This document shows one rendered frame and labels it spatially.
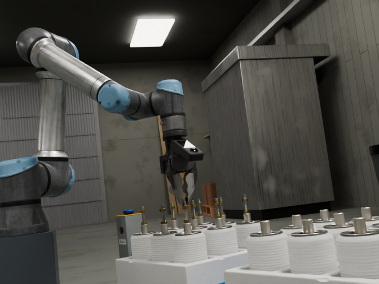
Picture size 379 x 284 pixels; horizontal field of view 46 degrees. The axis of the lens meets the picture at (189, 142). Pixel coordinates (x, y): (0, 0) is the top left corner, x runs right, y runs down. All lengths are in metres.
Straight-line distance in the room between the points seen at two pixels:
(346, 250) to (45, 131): 1.01
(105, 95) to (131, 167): 8.26
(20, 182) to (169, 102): 0.49
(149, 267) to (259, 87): 3.88
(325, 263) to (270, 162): 4.01
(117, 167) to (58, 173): 7.94
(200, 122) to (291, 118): 4.97
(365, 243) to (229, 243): 0.54
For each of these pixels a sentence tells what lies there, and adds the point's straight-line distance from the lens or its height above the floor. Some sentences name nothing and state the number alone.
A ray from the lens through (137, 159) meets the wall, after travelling 9.50.
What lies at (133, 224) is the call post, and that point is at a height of 0.28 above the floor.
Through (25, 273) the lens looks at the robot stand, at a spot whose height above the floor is 0.20.
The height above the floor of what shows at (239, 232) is 0.23.
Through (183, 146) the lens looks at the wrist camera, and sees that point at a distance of 1.25.
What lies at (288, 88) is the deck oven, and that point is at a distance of 5.18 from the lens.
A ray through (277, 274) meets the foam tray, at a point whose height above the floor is 0.18.
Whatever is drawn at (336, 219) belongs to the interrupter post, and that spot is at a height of 0.27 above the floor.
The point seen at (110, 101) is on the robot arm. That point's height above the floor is 0.63.
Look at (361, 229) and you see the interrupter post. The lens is 0.91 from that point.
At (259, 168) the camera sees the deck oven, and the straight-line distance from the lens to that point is 4.88.
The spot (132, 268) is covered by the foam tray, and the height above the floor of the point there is 0.16.
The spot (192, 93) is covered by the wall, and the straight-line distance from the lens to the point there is 9.98.
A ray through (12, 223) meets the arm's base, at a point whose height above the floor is 0.34.
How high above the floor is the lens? 0.36
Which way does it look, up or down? 7 degrees up
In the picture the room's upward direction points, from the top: 7 degrees counter-clockwise
